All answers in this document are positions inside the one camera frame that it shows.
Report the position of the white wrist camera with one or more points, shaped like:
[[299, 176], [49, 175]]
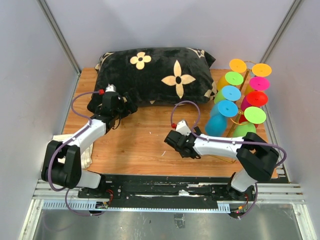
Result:
[[110, 88], [183, 128]]

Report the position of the orange wine glass back left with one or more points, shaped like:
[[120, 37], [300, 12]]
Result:
[[237, 65]]

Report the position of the blue wine glass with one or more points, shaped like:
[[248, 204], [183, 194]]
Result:
[[224, 102], [219, 115]]

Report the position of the green wine glass left row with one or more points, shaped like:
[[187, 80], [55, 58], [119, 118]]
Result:
[[227, 87]]

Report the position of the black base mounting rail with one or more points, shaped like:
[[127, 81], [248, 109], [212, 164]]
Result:
[[167, 192]]

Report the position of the white folded cloth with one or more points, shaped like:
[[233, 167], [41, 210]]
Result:
[[74, 152]]

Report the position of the orange wine glass back right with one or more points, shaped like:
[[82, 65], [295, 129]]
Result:
[[261, 70]]

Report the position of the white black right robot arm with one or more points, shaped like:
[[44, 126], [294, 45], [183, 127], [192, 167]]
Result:
[[257, 158]]

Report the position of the black floral plush pillow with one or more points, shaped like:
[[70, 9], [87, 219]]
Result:
[[158, 75]]

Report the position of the pink wine glass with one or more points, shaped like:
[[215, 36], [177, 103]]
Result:
[[254, 93]]

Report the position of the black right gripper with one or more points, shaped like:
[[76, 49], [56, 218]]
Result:
[[197, 130]]

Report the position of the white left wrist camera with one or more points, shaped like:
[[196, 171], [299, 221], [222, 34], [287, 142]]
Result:
[[110, 88]]

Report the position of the green wine glass front right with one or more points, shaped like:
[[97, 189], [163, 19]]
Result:
[[249, 121]]

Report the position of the blue wine glass front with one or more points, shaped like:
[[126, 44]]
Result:
[[219, 115]]

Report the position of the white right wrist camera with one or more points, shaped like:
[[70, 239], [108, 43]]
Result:
[[183, 128]]

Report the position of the orange wine glass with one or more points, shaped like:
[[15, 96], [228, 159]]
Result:
[[237, 65], [261, 70]]

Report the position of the gold wire glass rack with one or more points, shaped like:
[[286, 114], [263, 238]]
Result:
[[242, 88]]

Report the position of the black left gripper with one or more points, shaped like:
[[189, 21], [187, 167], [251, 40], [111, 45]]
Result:
[[129, 108]]

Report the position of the red wine glass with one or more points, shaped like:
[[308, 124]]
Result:
[[251, 108]]

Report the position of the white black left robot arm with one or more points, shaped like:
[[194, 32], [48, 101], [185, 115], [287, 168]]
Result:
[[62, 167]]

